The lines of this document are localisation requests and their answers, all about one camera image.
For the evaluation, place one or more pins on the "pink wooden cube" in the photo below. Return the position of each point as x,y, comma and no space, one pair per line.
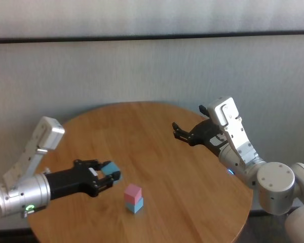
131,192

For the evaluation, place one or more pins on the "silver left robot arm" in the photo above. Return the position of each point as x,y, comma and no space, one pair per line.
20,195

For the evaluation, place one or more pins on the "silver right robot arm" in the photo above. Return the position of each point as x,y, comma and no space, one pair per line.
276,187

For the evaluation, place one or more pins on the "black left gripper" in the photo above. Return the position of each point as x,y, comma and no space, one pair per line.
71,179

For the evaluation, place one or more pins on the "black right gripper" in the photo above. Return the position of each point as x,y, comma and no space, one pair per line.
205,131

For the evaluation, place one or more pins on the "light blue wooden cube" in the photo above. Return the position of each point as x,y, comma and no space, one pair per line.
110,167
135,207

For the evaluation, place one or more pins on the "black wall rail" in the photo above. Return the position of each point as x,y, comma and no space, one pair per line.
152,37

